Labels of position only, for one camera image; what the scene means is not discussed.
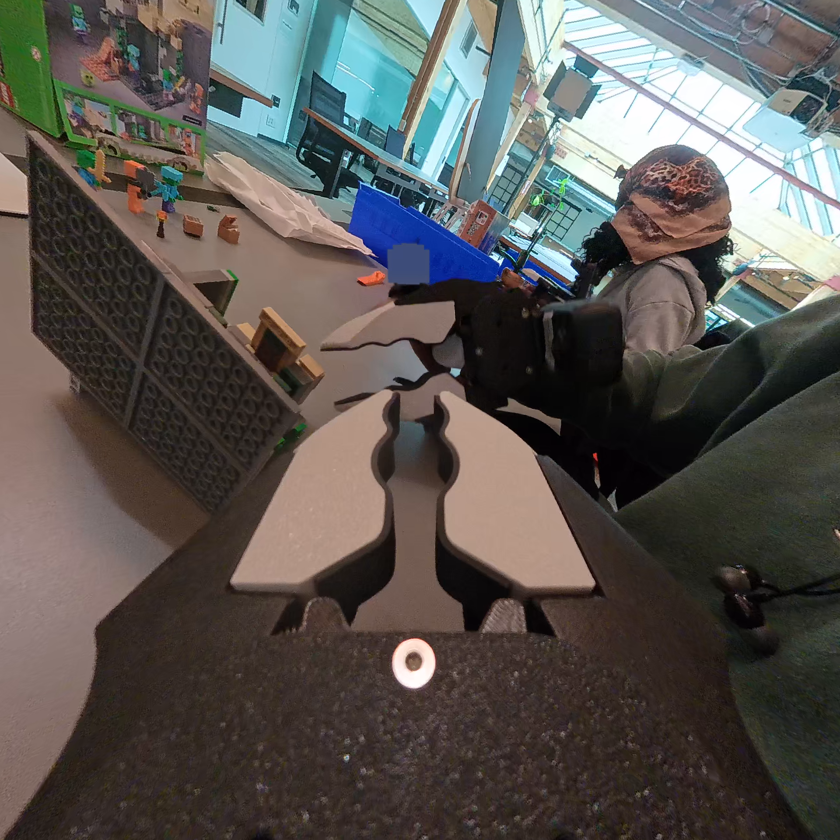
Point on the orange toy figure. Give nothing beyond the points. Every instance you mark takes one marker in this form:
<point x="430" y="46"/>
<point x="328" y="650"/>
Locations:
<point x="136" y="190"/>

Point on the wooden office table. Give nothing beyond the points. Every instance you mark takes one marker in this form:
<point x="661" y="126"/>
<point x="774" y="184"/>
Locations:
<point x="367" y="148"/>

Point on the grey brick baseplate build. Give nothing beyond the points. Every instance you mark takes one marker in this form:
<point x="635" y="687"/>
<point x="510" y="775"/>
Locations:
<point x="131" y="315"/>

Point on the green toy figure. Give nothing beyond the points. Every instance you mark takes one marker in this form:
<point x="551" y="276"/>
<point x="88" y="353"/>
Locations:
<point x="92" y="167"/>

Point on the green building toy box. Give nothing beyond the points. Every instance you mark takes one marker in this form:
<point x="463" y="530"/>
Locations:
<point x="131" y="65"/>

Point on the orange brick piece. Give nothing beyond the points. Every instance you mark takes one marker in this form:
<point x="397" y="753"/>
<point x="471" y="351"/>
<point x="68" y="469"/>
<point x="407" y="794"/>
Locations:
<point x="371" y="278"/>

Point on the green plant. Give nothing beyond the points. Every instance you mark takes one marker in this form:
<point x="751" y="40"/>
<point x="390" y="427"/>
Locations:
<point x="551" y="197"/>

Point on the tan brick piece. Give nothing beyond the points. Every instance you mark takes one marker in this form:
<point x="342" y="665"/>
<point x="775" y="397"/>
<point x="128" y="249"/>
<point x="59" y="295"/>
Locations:
<point x="279" y="338"/>

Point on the white tray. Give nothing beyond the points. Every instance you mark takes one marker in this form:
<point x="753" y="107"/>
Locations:
<point x="12" y="187"/>

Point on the black light stand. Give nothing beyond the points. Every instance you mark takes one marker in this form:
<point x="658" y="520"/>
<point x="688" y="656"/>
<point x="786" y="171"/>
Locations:
<point x="541" y="170"/>

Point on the studio light panel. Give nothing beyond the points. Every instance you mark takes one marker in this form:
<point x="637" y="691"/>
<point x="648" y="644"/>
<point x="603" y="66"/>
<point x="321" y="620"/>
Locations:
<point x="572" y="88"/>

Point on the black office chair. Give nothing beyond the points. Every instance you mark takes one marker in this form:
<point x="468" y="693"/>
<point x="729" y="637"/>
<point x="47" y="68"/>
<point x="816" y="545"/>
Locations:
<point x="321" y="124"/>
<point x="397" y="148"/>

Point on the blue plastic bin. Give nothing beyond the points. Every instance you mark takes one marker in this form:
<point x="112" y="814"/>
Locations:
<point x="407" y="229"/>

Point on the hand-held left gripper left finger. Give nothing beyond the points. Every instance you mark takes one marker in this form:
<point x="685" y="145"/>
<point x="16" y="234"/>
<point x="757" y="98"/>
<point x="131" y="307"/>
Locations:
<point x="321" y="505"/>

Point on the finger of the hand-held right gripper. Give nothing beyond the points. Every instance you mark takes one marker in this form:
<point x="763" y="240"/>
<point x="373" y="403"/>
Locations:
<point x="418" y="401"/>
<point x="394" y="325"/>

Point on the beige ceiling box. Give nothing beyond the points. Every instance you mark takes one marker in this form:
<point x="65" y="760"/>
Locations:
<point x="795" y="105"/>

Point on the teal zombie toy figure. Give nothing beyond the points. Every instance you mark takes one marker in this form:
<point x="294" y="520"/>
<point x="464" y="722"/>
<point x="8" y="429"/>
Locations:
<point x="169" y="187"/>

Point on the person's right forearm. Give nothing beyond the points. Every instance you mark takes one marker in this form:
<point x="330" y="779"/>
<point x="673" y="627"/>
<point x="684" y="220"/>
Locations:
<point x="722" y="380"/>

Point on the brown toy chest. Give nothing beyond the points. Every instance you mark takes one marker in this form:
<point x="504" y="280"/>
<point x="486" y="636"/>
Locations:
<point x="228" y="231"/>

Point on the orange printed box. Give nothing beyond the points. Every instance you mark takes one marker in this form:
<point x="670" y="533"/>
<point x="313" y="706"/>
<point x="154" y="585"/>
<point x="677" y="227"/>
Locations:
<point x="479" y="226"/>

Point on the brown brick block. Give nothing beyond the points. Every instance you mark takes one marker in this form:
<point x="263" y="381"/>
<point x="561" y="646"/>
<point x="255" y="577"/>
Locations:
<point x="193" y="226"/>

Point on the grey column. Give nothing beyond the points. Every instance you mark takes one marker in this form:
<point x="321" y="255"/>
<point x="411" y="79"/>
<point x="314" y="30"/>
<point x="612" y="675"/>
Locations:
<point x="492" y="98"/>

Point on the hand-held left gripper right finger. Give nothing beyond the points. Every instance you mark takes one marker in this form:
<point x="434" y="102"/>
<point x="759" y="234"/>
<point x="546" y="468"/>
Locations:
<point x="512" y="512"/>

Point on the person's sweater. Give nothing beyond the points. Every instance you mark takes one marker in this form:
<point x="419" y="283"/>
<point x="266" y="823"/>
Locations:
<point x="754" y="525"/>

